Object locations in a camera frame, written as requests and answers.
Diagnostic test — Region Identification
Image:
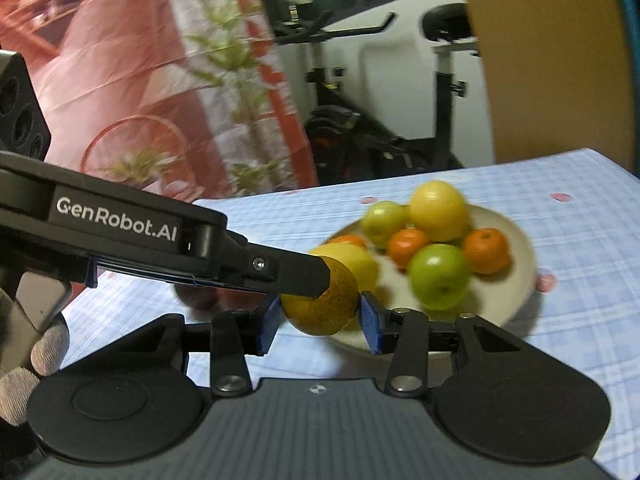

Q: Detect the small tangerine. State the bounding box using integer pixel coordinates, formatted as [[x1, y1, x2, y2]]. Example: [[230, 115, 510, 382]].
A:
[[387, 228, 431, 270], [461, 227, 512, 276], [330, 233, 368, 250]]

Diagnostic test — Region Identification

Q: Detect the brown wooden door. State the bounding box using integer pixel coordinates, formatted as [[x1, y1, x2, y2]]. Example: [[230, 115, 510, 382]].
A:
[[452, 0, 636, 171]]

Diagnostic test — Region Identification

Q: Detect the red white printed curtain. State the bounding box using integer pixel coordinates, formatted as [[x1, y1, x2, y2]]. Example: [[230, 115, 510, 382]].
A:
[[0, 0, 321, 201]]

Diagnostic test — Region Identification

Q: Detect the blue checked tablecloth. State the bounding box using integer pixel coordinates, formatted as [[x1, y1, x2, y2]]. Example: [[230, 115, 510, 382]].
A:
[[60, 147, 640, 480]]

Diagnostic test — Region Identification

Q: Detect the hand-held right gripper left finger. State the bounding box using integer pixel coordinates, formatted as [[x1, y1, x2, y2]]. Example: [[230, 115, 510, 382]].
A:
[[120, 294, 283, 396]]

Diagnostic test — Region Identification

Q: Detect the red apple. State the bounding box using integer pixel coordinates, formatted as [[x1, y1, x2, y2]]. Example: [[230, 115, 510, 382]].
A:
[[172, 282, 231, 311]]

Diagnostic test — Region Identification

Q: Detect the large yellow lemon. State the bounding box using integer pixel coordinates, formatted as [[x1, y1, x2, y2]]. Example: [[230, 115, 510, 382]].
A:
[[307, 242, 381, 292]]

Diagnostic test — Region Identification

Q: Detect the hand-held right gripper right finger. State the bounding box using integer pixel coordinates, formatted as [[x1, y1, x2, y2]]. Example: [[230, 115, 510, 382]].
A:
[[361, 290, 531, 395]]

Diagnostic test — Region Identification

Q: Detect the blue satin curtain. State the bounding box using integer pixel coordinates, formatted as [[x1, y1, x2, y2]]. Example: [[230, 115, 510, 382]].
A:
[[602, 0, 640, 181]]

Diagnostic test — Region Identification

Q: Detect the small yellow lemon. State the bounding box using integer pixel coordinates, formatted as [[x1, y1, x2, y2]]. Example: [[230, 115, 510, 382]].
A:
[[407, 180, 471, 243]]

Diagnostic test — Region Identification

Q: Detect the person's left hand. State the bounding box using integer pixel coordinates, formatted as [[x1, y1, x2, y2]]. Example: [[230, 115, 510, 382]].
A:
[[0, 317, 71, 426]]

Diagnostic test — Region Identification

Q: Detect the yellow-orange orange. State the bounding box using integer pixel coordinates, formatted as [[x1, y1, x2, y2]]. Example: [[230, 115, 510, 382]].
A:
[[281, 256, 361, 337]]

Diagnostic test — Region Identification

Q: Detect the large green apple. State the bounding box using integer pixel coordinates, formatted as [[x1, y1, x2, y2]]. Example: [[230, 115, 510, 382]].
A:
[[406, 243, 472, 311]]

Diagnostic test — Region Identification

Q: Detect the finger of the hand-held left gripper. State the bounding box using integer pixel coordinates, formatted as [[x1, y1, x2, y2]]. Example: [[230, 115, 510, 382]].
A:
[[220, 230, 332, 301]]

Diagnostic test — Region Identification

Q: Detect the beige round plate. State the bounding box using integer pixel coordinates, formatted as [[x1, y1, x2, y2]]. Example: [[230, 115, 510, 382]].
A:
[[320, 202, 538, 356]]

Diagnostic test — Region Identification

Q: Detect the small green apple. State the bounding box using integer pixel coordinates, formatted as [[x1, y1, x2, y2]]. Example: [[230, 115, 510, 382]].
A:
[[361, 201, 410, 250]]

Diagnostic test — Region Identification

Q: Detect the black exercise bike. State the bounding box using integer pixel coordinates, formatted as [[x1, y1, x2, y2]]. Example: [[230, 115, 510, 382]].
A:
[[270, 0, 481, 186]]

